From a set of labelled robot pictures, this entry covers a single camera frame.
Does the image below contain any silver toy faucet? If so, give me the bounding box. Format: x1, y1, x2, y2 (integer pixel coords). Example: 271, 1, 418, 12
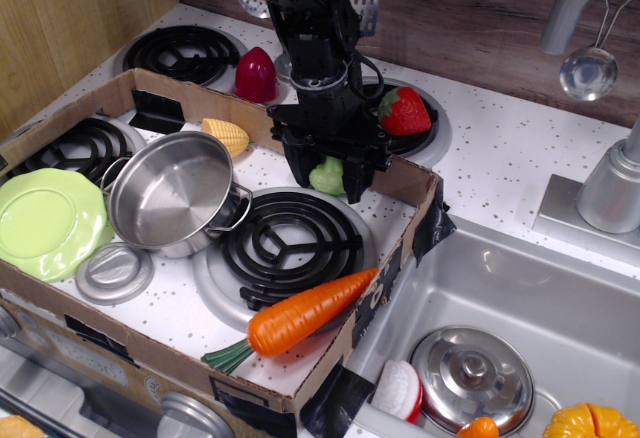
533, 0, 639, 261

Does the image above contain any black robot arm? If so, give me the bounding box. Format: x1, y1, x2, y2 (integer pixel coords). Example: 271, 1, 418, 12
266, 0, 390, 203

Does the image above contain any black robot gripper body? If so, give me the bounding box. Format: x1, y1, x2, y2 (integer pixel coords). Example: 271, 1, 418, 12
267, 80, 390, 171

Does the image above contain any orange toy at corner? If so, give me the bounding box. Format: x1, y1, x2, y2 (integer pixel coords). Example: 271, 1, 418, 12
0, 415, 44, 438

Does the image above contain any red toy strawberry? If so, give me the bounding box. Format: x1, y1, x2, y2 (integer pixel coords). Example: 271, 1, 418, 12
377, 87, 432, 137

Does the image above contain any back right black burner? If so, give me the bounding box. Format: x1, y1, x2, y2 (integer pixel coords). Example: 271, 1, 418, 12
365, 81, 440, 156

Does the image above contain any stainless steel pot lid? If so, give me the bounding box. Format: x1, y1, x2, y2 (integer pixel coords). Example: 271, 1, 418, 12
410, 326, 535, 435

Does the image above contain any silver stove knob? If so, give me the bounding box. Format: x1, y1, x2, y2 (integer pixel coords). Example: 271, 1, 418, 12
274, 52, 292, 83
75, 243, 154, 305

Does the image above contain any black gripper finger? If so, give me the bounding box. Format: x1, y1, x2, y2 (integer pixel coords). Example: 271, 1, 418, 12
342, 157, 375, 204
282, 137, 324, 188

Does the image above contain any yellow toy corn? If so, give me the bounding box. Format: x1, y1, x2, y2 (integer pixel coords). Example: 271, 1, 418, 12
201, 118, 250, 158

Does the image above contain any white and red toy food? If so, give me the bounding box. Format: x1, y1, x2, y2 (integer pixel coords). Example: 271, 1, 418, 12
371, 360, 423, 423

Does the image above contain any yellow orange toy pumpkin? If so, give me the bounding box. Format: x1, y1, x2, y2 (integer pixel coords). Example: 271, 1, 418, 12
542, 403, 639, 438

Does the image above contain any dark red toy pepper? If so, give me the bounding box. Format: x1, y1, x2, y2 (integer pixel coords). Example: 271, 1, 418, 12
234, 47, 279, 103

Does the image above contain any orange toy carrot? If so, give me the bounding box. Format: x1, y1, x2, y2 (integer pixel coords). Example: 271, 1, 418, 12
201, 268, 378, 373

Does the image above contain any silver front stove knob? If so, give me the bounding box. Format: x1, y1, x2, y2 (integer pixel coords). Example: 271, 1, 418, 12
75, 243, 154, 305

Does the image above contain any hanging metal ladle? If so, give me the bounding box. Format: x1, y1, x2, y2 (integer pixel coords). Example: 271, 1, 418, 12
559, 0, 633, 102

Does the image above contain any front right black burner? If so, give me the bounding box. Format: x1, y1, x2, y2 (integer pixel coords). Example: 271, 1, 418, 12
221, 191, 365, 311

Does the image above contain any small orange toy piece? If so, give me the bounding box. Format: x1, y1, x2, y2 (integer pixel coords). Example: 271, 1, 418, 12
455, 416, 500, 438

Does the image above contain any light green toy broccoli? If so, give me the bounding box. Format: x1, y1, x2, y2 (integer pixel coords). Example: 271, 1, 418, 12
309, 156, 345, 196

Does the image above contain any brown cardboard fence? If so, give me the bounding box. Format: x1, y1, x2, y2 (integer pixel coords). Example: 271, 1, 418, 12
0, 68, 457, 438

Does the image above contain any silver oven front knob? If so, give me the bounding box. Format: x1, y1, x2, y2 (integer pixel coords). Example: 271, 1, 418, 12
156, 392, 234, 438

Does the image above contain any back left black burner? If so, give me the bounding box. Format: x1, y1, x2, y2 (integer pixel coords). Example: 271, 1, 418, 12
113, 25, 246, 88

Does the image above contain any silver back stove knob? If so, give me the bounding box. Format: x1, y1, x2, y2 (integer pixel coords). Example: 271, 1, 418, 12
274, 52, 292, 83

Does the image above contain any light green plastic plate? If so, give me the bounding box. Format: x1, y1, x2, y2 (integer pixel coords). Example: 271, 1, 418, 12
1, 168, 114, 283

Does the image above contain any hanging perforated skimmer spoon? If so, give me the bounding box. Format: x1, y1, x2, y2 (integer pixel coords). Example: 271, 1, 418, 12
238, 0, 270, 20

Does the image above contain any silver toy sink basin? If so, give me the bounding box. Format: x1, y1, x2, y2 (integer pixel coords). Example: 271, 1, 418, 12
348, 219, 639, 437

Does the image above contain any hanging slotted metal spatula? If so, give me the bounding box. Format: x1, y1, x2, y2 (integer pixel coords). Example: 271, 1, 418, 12
351, 0, 380, 38

